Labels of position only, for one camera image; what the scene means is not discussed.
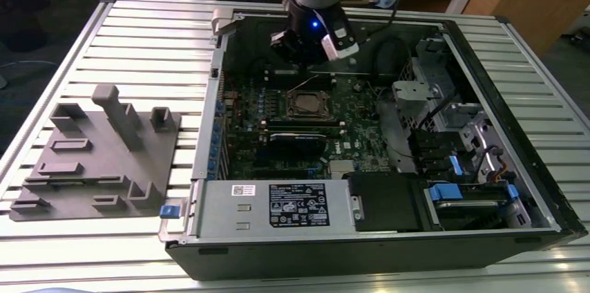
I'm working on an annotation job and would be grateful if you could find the coloured wire bundle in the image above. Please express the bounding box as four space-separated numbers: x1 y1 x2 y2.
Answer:
488 164 509 184

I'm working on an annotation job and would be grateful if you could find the silver chipset heatsink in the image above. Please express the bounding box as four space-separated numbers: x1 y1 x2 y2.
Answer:
330 160 357 173

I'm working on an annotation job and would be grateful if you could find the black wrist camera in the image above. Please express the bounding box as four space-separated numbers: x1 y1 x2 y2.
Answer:
270 30 294 54

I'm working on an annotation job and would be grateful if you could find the CPU socket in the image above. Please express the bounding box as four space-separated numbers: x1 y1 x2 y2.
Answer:
283 88 338 121

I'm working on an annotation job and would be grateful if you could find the black graphics card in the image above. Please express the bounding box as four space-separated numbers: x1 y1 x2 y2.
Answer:
270 131 330 166

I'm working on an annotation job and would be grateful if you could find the black RAM slot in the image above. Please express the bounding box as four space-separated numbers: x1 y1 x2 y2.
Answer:
267 118 346 125
265 124 347 133

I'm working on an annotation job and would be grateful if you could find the grey parts rack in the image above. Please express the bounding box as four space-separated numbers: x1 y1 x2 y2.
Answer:
8 85 183 222

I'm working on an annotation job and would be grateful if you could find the black plastic shroud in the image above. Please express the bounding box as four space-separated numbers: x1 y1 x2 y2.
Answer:
347 172 433 234

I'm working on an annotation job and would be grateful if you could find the office chair base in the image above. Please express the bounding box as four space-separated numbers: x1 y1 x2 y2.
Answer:
560 8 590 47

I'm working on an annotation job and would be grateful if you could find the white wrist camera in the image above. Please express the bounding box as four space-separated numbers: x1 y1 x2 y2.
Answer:
321 18 361 62

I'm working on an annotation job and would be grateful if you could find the blue floor cable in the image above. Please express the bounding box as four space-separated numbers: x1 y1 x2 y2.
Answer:
0 59 59 70

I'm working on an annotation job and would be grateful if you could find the blue disk carrier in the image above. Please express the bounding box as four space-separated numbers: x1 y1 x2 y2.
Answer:
426 183 518 231

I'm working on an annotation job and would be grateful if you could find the silver CPU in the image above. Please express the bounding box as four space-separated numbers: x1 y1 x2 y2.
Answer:
297 95 321 111

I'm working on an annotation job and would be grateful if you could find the green motherboard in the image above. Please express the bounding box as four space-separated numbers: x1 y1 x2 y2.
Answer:
219 75 408 182

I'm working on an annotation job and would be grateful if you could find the black PC case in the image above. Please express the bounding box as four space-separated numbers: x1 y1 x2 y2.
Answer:
158 8 589 282

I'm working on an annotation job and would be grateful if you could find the grey power supply unit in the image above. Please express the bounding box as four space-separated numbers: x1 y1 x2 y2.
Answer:
187 179 365 238

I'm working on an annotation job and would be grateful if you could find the silver metal bracket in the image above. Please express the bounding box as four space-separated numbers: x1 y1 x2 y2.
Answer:
391 80 440 111

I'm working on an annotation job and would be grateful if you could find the silver drive cage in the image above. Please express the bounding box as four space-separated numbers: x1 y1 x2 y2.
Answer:
405 39 525 185

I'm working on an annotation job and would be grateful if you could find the metal socket cover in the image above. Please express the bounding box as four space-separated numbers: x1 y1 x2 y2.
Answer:
286 91 331 117

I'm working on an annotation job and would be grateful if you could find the black looped cable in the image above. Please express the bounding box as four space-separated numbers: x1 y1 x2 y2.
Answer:
249 55 273 78

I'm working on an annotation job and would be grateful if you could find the metal socket locking lever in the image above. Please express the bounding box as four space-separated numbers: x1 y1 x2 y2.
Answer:
286 112 337 120

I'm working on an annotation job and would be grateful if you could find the thick black cable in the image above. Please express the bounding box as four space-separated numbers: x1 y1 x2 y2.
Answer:
374 35 413 78

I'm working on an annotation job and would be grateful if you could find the thin black cable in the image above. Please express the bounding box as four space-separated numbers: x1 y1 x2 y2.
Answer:
417 64 461 131

